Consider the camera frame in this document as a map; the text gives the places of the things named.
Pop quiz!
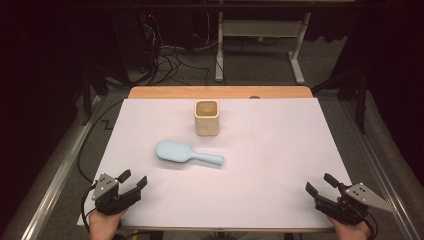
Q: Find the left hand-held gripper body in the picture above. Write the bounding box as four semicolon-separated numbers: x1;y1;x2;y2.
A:
91;172;142;216

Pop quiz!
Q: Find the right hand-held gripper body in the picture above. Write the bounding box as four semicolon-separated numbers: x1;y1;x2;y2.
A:
314;182;398;226

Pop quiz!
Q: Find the light blue hairbrush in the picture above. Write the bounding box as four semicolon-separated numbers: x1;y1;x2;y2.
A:
154;139;225;167

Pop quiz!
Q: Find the beige square cup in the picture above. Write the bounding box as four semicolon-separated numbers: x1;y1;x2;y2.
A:
194;99;220;137

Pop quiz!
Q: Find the person's right hand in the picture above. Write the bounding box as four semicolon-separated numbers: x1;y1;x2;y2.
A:
327;216;373;240

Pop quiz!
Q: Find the person's left hand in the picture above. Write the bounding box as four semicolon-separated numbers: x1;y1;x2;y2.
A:
88;209;126;240

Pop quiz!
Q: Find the white table sheet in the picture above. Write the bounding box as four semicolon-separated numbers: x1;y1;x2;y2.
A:
77;97;354;231

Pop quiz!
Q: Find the black stand leg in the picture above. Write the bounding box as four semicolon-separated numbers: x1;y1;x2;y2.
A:
80;64;112;127
311;66;370;135

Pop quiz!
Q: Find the black equipment with red light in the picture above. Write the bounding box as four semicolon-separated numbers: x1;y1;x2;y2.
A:
138;11;162;74

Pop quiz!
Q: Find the white metal stand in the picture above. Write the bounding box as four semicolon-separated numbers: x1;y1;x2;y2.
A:
214;11;312;85

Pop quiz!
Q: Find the left hand-held gripper cable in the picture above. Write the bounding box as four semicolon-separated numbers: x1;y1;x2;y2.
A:
80;181;100;233

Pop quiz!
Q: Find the hand-held gripper cable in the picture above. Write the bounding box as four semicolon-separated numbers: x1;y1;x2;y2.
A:
363;213;380;240
80;181;100;233

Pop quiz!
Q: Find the right hand-held gripper cable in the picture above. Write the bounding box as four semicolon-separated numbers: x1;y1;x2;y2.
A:
363;213;380;240

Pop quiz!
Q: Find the aluminium floor rail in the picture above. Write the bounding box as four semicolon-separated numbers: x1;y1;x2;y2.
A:
18;95;102;240
339;99;424;240

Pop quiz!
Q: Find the black floor cable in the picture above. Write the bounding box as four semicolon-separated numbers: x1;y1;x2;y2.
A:
76;98;125;184

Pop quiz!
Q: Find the tangle of floor cables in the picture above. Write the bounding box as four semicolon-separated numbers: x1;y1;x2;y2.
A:
143;13;221;87

